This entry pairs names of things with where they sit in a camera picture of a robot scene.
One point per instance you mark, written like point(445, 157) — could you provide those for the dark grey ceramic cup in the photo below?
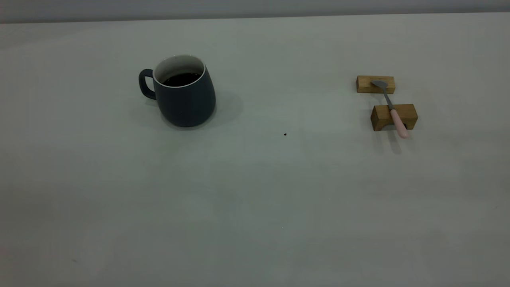
point(185, 101)

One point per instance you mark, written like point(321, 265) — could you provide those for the arched wooden block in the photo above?
point(382, 113)

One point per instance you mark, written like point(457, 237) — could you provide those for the flat rectangular wooden block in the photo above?
point(365, 84)

